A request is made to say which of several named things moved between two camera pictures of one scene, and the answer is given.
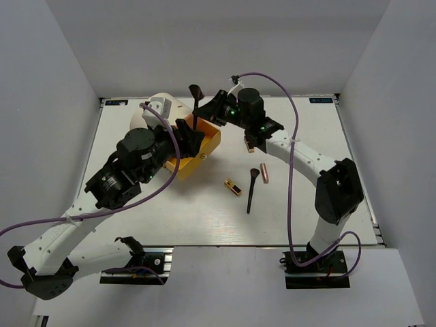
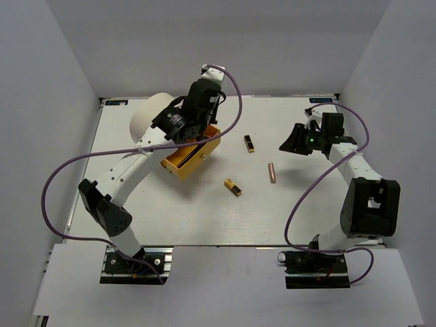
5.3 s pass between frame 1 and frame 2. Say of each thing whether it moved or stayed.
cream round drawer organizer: stayed
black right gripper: moved
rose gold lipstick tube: moved
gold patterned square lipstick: stayed
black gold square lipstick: stayed
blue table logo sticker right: stayed
